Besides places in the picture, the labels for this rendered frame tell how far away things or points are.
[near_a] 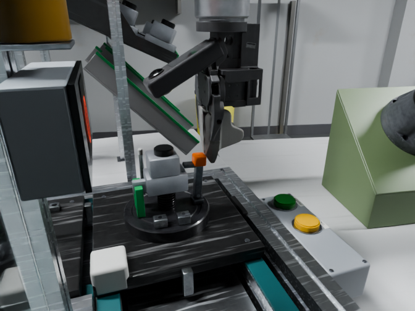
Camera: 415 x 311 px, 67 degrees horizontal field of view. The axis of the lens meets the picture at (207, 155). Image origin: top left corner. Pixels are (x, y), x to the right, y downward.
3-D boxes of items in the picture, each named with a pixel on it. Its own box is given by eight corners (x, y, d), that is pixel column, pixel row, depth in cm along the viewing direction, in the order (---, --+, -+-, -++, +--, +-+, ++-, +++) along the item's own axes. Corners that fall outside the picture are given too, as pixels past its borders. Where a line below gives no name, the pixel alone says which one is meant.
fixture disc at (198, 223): (196, 190, 61) (195, 181, 60) (221, 232, 49) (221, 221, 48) (121, 202, 57) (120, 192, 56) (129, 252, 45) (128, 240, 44)
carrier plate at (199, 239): (211, 183, 68) (211, 174, 67) (264, 257, 47) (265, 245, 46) (94, 202, 61) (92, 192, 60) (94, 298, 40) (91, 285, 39)
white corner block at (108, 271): (127, 266, 45) (124, 243, 44) (131, 289, 41) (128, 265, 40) (92, 273, 44) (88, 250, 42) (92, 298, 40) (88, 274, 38)
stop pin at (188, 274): (191, 287, 44) (191, 265, 43) (194, 294, 43) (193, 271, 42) (181, 290, 44) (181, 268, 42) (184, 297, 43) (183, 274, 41)
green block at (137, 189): (144, 212, 50) (142, 185, 48) (145, 216, 49) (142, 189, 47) (136, 214, 50) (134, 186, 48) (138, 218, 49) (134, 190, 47)
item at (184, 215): (188, 218, 49) (188, 210, 48) (191, 223, 48) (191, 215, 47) (176, 220, 48) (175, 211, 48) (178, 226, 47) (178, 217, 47)
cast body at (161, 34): (171, 59, 71) (184, 28, 69) (168, 60, 66) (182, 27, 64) (136, 42, 70) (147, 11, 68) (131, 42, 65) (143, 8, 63)
